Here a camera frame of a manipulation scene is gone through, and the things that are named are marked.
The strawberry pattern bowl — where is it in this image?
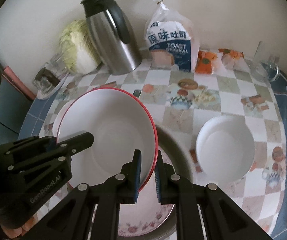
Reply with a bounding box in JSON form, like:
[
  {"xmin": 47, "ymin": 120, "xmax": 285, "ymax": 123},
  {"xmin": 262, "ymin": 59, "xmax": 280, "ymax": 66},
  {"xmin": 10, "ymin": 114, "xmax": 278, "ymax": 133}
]
[{"xmin": 57, "ymin": 88, "xmax": 158, "ymax": 189}]

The toast bread bag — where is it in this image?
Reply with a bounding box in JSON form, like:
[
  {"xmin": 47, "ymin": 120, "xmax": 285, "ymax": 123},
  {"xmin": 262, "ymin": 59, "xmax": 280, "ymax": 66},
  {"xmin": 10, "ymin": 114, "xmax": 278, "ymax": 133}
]
[{"xmin": 144, "ymin": 0, "xmax": 200, "ymax": 72}]

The checkered tablecloth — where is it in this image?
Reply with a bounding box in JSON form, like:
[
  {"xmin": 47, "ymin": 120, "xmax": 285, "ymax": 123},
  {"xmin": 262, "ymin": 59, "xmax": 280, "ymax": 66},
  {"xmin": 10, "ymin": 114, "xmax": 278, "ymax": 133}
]
[{"xmin": 19, "ymin": 60, "xmax": 287, "ymax": 239}]

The napa cabbage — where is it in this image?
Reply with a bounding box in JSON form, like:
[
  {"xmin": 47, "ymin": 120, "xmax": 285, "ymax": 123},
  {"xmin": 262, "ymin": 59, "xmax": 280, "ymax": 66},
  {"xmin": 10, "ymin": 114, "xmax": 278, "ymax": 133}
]
[{"xmin": 59, "ymin": 20, "xmax": 101, "ymax": 75}]

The small white bowl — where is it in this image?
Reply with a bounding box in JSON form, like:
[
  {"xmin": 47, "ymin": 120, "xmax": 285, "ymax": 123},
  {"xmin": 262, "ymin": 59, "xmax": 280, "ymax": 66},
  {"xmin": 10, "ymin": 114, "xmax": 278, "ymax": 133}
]
[{"xmin": 52, "ymin": 101, "xmax": 73, "ymax": 142}]

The large white bowl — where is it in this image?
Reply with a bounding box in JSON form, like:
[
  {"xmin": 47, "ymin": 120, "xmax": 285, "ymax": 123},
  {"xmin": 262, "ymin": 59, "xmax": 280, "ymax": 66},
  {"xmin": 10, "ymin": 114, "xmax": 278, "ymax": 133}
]
[{"xmin": 196, "ymin": 115, "xmax": 255, "ymax": 183}]

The floral round plate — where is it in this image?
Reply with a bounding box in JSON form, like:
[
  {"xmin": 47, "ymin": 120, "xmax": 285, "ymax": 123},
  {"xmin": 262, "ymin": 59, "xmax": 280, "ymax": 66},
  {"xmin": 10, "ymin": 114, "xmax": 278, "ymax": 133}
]
[{"xmin": 67, "ymin": 149, "xmax": 177, "ymax": 237}]

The clear glass pitcher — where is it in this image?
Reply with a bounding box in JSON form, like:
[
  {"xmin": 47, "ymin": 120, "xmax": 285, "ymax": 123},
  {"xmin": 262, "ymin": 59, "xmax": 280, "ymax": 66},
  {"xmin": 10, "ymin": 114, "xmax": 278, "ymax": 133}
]
[{"xmin": 250, "ymin": 41, "xmax": 281, "ymax": 83}]

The person's left hand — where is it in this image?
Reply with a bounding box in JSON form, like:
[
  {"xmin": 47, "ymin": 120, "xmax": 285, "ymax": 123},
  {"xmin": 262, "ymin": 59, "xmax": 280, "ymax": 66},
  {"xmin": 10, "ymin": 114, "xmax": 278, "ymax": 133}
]
[{"xmin": 1, "ymin": 216, "xmax": 38, "ymax": 239}]

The orange snack packet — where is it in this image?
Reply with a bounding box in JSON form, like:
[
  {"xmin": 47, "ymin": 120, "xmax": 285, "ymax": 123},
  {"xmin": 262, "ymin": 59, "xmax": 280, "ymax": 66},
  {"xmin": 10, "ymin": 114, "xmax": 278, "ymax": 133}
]
[
  {"xmin": 218, "ymin": 48, "xmax": 244, "ymax": 70},
  {"xmin": 195, "ymin": 50, "xmax": 223, "ymax": 75}
]

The stainless steel round tray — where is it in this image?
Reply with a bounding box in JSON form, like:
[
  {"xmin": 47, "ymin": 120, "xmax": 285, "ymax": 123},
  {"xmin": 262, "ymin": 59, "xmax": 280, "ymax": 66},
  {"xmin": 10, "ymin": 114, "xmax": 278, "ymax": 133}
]
[{"xmin": 152, "ymin": 125, "xmax": 197, "ymax": 239}]

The stainless steel thermos jug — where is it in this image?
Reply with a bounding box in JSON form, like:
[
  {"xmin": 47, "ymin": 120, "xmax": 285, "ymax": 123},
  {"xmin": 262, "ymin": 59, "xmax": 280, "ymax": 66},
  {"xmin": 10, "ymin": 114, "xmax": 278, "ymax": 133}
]
[{"xmin": 81, "ymin": 0, "xmax": 142, "ymax": 75}]

